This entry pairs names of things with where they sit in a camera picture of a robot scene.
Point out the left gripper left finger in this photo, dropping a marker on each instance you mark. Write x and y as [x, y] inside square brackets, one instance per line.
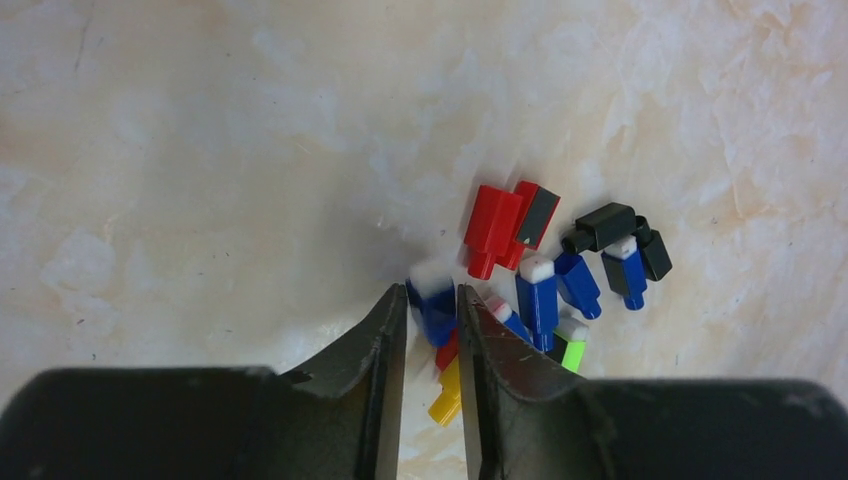
[337, 415]

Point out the yellow pen cap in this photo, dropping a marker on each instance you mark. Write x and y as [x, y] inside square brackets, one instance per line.
[447, 405]

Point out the red pen cap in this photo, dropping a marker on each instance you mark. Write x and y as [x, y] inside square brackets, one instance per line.
[448, 352]
[489, 231]
[535, 214]

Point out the green pen cap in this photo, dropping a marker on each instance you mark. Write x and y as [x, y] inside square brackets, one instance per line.
[570, 340]

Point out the black pen cap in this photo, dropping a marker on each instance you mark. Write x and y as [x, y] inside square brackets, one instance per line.
[600, 228]
[653, 252]

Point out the blue pen cap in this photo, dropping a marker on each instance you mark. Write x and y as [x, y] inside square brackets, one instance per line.
[625, 274]
[432, 297]
[577, 286]
[507, 316]
[537, 295]

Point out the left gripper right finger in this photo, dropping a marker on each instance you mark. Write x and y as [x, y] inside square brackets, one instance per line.
[526, 417]

